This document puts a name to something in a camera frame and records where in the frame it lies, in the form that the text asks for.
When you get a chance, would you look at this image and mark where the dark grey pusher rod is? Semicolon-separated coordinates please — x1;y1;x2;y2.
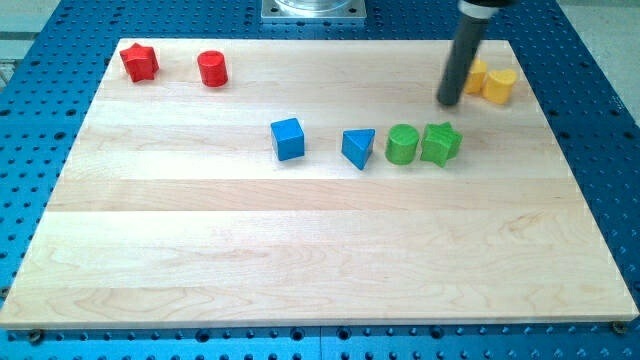
436;0;517;106

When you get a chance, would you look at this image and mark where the blue wooden cube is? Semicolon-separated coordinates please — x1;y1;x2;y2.
270;118;305;161

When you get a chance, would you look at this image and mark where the red wooden cylinder block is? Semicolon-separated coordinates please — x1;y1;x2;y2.
197;50;228;87

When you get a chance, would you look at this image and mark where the left board clamp screw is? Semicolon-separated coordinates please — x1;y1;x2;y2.
26;329;44;344

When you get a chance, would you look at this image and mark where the right board clamp screw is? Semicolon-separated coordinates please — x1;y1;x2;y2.
610;321;628;335

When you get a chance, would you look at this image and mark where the red wooden star block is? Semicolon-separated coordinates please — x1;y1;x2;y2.
119;43;159;83

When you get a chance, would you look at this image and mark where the yellow wooden heart block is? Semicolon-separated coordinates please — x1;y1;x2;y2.
481;69;518;105

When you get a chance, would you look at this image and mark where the blue wooden triangle block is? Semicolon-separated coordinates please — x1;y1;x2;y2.
341;129;376;170

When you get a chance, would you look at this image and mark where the green wooden star block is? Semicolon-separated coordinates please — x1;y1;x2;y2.
420;122;463;167

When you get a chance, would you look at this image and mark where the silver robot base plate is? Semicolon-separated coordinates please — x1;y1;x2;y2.
260;0;367;21

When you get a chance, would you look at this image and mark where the board clamp screw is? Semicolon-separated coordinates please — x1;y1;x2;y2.
610;321;628;335
26;329;44;344

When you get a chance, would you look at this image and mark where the light wooden board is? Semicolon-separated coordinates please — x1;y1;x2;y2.
1;39;638;329

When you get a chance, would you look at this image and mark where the green wooden cylinder block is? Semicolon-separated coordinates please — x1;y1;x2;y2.
385;124;420;165

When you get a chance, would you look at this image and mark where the yellow wooden block behind rod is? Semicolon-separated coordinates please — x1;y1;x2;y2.
463;58;488;94

